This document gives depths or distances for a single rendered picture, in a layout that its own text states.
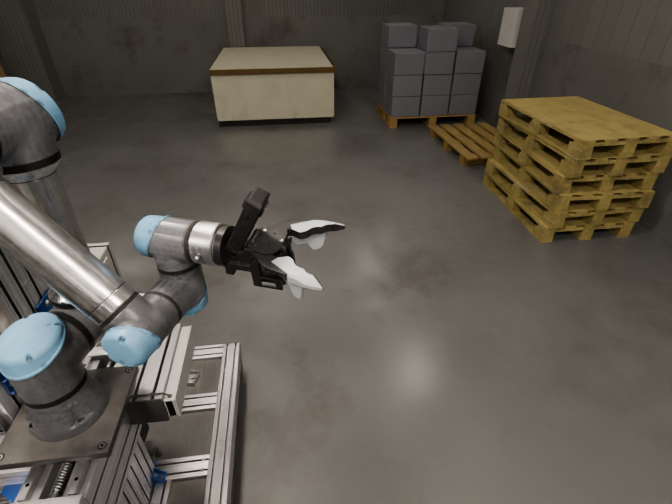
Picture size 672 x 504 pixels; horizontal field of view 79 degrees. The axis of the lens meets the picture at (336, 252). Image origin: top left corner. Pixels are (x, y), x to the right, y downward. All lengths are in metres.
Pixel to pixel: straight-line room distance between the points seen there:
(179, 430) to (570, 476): 1.83
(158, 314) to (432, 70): 6.10
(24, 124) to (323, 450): 1.86
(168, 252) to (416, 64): 5.93
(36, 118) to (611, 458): 2.56
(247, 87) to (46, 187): 5.85
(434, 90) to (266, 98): 2.50
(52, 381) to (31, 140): 0.44
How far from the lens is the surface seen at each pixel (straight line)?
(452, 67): 6.66
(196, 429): 2.15
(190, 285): 0.79
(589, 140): 3.67
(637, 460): 2.66
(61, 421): 1.04
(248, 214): 0.63
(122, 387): 1.10
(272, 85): 6.61
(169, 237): 0.74
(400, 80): 6.45
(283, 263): 0.63
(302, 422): 2.33
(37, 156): 0.85
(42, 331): 0.96
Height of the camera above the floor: 1.95
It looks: 34 degrees down
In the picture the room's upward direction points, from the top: straight up
